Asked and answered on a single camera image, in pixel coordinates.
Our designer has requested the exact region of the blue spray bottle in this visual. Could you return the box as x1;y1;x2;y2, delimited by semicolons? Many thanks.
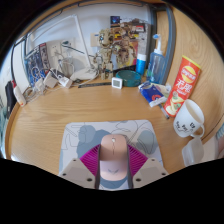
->
146;33;167;85

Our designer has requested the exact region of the pink computer mouse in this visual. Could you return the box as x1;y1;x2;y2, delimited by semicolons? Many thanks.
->
98;133;130;183

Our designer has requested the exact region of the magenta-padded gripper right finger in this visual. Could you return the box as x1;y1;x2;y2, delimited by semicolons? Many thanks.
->
126;143;169;190

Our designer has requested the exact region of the white charger block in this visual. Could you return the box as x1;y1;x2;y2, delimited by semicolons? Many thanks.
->
43;69;59;89

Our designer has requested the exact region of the translucent plastic container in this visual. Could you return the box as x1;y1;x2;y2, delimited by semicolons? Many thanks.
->
181;136;205;168

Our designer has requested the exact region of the tan robot figure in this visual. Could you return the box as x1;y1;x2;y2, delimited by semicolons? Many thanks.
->
92;27;136;81

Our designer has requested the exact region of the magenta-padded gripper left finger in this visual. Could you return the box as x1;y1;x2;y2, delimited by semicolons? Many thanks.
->
58;143;102;190

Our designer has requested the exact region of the white desk lamp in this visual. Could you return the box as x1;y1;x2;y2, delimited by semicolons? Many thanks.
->
29;13;99;82

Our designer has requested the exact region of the white red-capped pump bottle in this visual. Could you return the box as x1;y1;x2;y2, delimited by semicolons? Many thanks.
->
11;79;28;108

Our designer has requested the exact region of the white wall socket panel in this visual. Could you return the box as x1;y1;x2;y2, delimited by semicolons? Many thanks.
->
48;39;76;61

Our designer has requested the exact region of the pale green packet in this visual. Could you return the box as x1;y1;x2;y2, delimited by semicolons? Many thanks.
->
159;82;173;98

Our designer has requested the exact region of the blue tissue pack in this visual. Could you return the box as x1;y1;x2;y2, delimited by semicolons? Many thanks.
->
137;82;169;108

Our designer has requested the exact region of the small white cube clock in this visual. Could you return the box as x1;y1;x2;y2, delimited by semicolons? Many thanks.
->
111;76;124;90

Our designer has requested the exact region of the grey pen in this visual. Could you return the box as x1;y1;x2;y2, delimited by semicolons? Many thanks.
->
159;103;171;120

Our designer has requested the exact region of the grey white patterned mouse pad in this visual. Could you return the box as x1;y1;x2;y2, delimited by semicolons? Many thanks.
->
58;119;164;191

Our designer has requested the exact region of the blue robot model kit box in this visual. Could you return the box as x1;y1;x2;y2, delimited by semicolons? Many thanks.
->
23;42;51;88

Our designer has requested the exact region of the wooden shelf unit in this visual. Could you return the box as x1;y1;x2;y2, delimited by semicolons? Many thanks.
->
19;0;174;38

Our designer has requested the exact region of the tangle of white cables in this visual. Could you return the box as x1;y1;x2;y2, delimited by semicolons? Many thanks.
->
23;58;81;101

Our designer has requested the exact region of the teal round tin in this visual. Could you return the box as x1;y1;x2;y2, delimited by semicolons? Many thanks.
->
115;69;143;88

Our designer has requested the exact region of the red chips can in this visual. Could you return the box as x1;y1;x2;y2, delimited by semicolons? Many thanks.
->
163;54;202;118

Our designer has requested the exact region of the white mug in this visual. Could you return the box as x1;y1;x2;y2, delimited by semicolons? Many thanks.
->
173;98;206;139

